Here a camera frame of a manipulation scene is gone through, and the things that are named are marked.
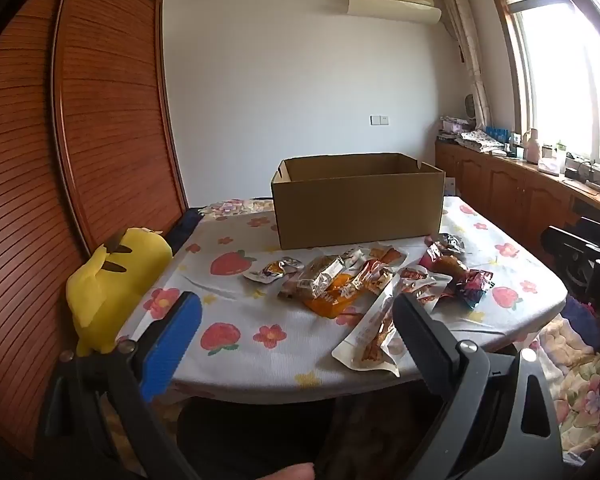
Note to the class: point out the window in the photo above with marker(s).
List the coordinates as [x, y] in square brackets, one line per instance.
[560, 70]

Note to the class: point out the brown drumstick snack packet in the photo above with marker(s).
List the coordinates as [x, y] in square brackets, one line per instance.
[447, 264]

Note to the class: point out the floral quilt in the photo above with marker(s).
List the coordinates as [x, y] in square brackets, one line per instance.
[235, 206]

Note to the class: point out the dark snack packet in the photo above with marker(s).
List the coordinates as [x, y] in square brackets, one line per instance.
[452, 243]

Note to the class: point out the yellow plush toy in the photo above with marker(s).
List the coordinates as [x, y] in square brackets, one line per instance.
[115, 280]

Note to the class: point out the white pink bottle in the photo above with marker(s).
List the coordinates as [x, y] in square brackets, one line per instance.
[532, 147]

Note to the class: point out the round white stand mirror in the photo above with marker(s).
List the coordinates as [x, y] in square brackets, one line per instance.
[472, 107]

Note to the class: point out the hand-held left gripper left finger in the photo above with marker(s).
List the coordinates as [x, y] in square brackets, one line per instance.
[172, 345]

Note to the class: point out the green cap bottle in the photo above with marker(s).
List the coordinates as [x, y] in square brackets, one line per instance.
[560, 157]

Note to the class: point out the row of blue bottles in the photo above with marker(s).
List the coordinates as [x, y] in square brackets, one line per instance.
[497, 134]

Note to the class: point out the white wall switch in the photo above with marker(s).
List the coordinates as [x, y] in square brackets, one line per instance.
[379, 120]

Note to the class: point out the person's left hand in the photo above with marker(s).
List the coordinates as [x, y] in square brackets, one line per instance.
[290, 472]

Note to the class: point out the orange red snack packet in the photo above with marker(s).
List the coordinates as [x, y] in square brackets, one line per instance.
[386, 255]

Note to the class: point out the purple blue snack packet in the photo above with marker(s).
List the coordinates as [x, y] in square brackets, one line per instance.
[472, 286]

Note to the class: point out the cream floral blanket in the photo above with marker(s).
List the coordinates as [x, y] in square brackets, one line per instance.
[565, 390]

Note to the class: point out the strawberry print tablecloth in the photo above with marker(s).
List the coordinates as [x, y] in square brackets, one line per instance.
[260, 360]

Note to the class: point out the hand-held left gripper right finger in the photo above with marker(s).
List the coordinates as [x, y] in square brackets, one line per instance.
[420, 340]

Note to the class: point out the wooden cabinet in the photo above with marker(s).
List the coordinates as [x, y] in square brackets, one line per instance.
[500, 195]

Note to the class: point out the wooden louvred wardrobe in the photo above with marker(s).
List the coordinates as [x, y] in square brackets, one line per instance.
[80, 110]

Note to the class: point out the black chair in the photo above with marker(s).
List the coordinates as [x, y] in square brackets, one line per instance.
[580, 255]

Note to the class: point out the cardboard box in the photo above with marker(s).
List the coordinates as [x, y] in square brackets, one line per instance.
[360, 210]

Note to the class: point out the patterned curtain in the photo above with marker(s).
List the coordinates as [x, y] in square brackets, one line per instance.
[467, 50]

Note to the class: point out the pile of printed cloths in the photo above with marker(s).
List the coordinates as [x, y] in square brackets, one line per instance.
[480, 141]

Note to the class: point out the clear bread packet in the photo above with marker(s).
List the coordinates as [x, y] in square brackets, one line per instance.
[315, 277]

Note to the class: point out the pink box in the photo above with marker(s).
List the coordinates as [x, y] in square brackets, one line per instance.
[455, 125]

